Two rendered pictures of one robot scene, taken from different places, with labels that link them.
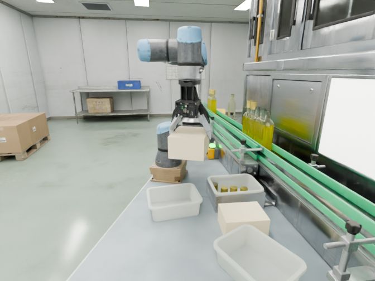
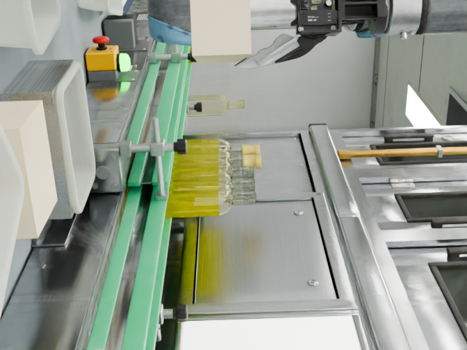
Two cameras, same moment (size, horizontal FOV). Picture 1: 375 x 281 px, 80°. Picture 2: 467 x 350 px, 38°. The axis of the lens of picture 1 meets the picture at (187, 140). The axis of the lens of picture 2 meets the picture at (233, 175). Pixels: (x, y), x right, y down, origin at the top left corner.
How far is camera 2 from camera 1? 0.30 m
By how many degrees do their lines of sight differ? 25
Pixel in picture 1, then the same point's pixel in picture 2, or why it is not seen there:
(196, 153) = (210, 36)
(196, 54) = (444, 23)
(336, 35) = (428, 309)
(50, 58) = not seen: outside the picture
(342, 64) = (383, 329)
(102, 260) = not seen: outside the picture
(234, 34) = (346, 90)
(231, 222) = (21, 143)
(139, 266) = not seen: outside the picture
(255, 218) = (35, 201)
